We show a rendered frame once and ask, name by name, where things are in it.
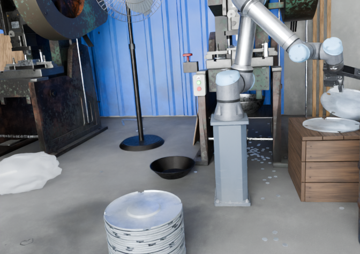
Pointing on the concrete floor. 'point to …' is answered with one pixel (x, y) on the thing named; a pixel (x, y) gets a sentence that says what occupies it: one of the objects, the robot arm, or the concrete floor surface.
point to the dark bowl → (172, 166)
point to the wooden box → (323, 163)
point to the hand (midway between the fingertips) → (342, 91)
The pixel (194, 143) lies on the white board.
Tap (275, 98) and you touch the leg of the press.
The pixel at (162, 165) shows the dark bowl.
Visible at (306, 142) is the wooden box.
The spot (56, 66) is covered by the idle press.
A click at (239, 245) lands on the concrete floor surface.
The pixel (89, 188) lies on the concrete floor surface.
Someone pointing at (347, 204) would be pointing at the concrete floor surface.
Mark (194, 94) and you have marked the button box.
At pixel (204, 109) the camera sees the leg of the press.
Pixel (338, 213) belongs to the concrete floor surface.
